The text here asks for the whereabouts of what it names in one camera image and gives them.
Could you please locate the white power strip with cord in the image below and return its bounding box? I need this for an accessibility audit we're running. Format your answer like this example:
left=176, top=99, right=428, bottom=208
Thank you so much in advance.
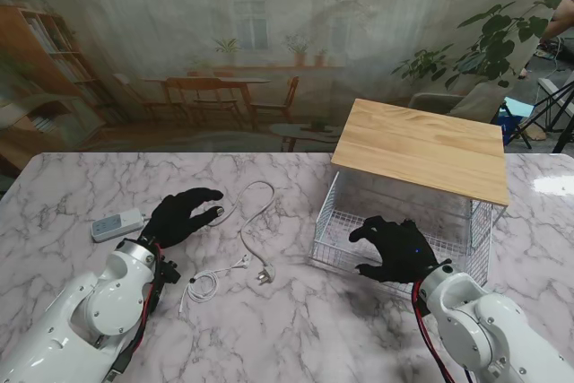
left=91, top=180, right=277, bottom=286

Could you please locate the printed cafe scene backdrop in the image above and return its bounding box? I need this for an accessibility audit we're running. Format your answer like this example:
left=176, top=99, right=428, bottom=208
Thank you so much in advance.
left=0, top=0, right=574, bottom=153

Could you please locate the person in background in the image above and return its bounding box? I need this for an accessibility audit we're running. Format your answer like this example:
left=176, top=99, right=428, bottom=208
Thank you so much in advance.
left=540, top=0, right=574, bottom=41

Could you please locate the blue storage crate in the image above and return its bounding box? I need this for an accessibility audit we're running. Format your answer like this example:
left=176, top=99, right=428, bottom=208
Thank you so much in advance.
left=491, top=98, right=535, bottom=133

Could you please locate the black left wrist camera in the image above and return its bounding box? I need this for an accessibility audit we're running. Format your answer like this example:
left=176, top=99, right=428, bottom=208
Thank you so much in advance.
left=147, top=255, right=181, bottom=312

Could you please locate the white mesh drawer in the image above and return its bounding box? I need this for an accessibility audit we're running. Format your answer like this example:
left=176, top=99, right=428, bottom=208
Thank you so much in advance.
left=307, top=171, right=492, bottom=301

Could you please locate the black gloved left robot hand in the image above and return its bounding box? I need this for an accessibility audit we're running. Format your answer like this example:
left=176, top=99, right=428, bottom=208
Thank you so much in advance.
left=138, top=187, right=224, bottom=249

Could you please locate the right arm red black cable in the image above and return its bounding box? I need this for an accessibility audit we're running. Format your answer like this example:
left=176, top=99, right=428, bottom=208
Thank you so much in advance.
left=412, top=282, right=476, bottom=383

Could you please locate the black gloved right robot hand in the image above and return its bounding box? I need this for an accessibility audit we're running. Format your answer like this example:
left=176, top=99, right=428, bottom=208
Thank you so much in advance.
left=348, top=215, right=452, bottom=285

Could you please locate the white coiled charging cable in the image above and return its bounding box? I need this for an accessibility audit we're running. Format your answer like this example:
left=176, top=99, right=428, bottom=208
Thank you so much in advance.
left=177, top=255, right=251, bottom=319

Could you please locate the wood-topped white wire cabinet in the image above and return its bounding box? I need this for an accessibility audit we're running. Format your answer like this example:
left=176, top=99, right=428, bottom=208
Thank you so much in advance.
left=330, top=98, right=512, bottom=288

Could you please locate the black tripod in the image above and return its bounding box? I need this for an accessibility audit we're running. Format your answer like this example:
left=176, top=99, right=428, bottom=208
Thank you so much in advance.
left=509, top=82, right=574, bottom=153

